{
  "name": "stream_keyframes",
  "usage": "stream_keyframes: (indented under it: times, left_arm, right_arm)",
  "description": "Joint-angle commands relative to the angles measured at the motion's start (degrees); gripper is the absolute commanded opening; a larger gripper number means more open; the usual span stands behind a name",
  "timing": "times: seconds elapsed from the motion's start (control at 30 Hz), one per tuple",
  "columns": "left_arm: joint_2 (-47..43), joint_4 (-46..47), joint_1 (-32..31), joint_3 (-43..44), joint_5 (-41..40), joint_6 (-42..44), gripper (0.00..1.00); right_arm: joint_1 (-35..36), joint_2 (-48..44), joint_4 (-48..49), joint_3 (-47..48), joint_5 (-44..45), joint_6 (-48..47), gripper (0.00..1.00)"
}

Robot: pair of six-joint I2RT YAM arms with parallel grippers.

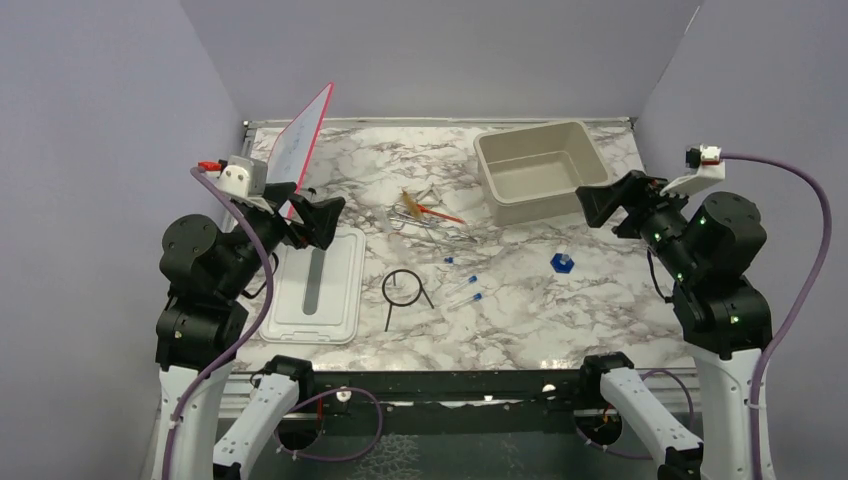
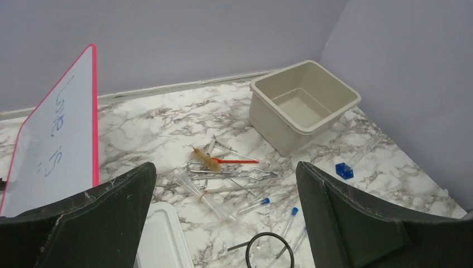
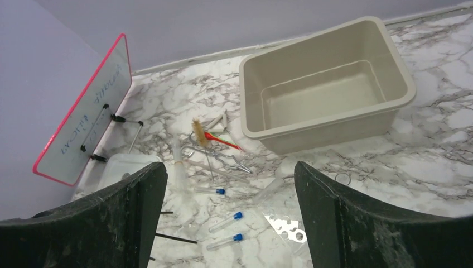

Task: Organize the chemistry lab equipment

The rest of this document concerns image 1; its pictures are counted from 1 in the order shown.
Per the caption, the white bin lid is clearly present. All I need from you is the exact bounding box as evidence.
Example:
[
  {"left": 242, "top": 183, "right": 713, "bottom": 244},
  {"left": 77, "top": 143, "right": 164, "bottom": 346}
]
[{"left": 259, "top": 227, "right": 366, "bottom": 345}]

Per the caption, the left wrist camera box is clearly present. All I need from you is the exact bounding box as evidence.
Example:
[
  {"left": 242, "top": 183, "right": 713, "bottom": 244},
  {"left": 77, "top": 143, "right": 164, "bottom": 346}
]
[{"left": 197, "top": 155, "right": 268, "bottom": 199}]

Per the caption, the beige plastic bin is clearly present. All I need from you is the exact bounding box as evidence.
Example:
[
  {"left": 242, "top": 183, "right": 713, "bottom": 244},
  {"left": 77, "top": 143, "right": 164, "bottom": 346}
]
[{"left": 474, "top": 121, "right": 613, "bottom": 227}]

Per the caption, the red plastic spoon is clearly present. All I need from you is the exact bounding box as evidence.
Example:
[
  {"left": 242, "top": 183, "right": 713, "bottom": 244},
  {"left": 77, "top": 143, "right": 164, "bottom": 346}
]
[{"left": 416, "top": 204, "right": 465, "bottom": 224}]

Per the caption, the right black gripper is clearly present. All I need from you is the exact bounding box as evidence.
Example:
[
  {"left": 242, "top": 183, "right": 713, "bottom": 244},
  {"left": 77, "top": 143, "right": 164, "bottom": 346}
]
[{"left": 576, "top": 167, "right": 701, "bottom": 280}]

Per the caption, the red framed whiteboard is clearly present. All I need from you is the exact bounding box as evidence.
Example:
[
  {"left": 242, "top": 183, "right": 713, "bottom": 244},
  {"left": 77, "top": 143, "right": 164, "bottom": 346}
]
[{"left": 267, "top": 82, "right": 335, "bottom": 191}]

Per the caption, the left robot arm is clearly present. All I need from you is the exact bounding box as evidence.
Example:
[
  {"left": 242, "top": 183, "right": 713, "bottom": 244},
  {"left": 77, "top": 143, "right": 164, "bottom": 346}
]
[{"left": 154, "top": 183, "right": 346, "bottom": 479}]

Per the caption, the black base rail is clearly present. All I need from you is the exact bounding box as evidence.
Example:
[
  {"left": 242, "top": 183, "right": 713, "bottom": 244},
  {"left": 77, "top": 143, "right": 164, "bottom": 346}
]
[{"left": 276, "top": 369, "right": 604, "bottom": 442}]

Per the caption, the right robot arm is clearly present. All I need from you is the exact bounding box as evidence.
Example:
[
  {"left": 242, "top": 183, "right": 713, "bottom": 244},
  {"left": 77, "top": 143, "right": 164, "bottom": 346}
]
[{"left": 576, "top": 170, "right": 772, "bottom": 479}]

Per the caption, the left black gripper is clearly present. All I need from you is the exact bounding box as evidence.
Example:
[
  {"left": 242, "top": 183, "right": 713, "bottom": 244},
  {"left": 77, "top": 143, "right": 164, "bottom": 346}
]
[{"left": 219, "top": 180, "right": 346, "bottom": 297}]

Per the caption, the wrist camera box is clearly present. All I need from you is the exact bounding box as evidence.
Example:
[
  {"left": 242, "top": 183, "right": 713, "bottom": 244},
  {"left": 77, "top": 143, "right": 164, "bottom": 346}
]
[
  {"left": 661, "top": 144, "right": 726, "bottom": 197},
  {"left": 197, "top": 155, "right": 268, "bottom": 199}
]

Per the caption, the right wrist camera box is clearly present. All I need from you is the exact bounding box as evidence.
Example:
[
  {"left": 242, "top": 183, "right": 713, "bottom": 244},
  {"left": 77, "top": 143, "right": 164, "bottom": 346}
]
[{"left": 661, "top": 144, "right": 726, "bottom": 197}]

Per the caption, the black wire ring stand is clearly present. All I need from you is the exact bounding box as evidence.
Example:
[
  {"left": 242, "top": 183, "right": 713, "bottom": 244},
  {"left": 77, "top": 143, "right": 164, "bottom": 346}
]
[{"left": 380, "top": 268, "right": 435, "bottom": 333}]

